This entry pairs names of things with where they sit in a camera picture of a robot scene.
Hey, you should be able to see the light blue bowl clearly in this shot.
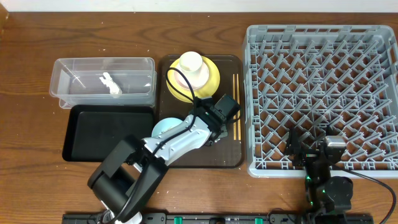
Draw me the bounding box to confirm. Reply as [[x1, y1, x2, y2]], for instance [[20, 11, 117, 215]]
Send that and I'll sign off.
[[151, 118, 183, 137]]

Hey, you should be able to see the wooden chopstick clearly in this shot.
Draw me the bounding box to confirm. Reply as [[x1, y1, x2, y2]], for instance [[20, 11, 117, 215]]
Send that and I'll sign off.
[[236, 74, 241, 141], [233, 74, 236, 141]]

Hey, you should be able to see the white tissue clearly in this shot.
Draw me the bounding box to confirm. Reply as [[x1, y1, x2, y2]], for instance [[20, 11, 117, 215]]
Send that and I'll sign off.
[[99, 72, 123, 95]]

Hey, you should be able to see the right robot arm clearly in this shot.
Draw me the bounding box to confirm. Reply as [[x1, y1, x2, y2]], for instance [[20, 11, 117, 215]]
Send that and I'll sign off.
[[284, 128, 353, 223]]

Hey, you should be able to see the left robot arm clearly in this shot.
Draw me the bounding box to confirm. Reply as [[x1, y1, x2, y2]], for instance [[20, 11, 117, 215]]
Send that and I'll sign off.
[[88, 95, 241, 223]]

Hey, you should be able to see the grey dishwasher rack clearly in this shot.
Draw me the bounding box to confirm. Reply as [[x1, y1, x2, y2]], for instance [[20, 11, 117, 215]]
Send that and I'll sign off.
[[243, 25, 397, 179]]

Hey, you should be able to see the clear plastic waste bin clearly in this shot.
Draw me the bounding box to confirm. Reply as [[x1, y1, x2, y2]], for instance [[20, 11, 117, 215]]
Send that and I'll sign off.
[[49, 57, 157, 108]]

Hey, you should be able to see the dark brown serving tray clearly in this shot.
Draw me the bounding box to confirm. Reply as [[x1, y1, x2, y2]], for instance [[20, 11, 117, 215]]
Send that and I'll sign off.
[[155, 55, 245, 169]]

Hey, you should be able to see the yellow plate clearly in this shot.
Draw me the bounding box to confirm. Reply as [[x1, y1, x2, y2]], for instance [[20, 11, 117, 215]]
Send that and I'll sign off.
[[167, 56, 220, 103]]

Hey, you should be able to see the pink bowl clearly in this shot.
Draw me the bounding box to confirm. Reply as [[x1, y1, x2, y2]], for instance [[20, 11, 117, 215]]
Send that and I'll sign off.
[[174, 62, 210, 90]]

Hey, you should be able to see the white paper cup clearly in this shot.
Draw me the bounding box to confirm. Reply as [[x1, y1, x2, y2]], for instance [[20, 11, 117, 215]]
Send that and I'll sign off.
[[178, 51, 203, 78]]

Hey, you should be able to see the black plastic tray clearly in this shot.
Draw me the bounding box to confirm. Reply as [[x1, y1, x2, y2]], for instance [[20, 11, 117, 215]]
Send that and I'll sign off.
[[62, 105, 155, 162]]

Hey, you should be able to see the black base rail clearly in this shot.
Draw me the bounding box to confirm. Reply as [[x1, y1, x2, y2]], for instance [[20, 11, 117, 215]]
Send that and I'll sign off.
[[61, 212, 374, 224]]

